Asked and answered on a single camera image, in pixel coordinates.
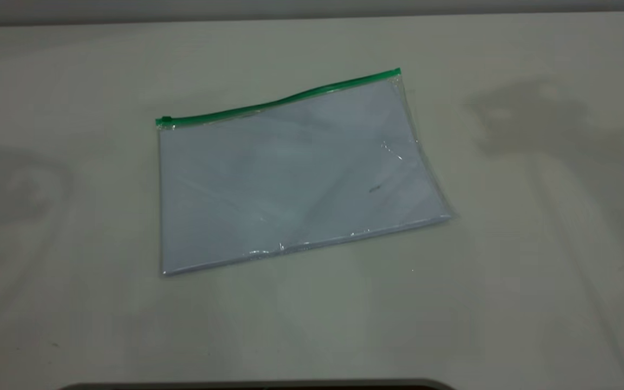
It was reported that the clear zip bag green zipper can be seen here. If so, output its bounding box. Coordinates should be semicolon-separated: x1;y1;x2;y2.
155;67;458;278

